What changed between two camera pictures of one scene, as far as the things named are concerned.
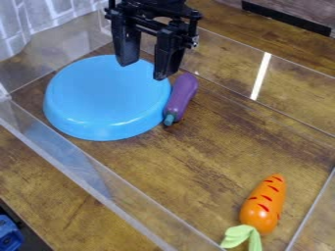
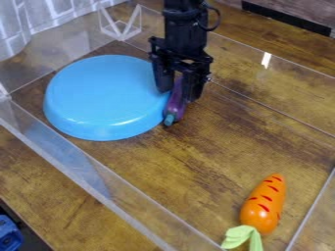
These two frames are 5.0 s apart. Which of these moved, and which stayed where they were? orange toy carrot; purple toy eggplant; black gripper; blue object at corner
Moved: black gripper
Stayed: purple toy eggplant; orange toy carrot; blue object at corner
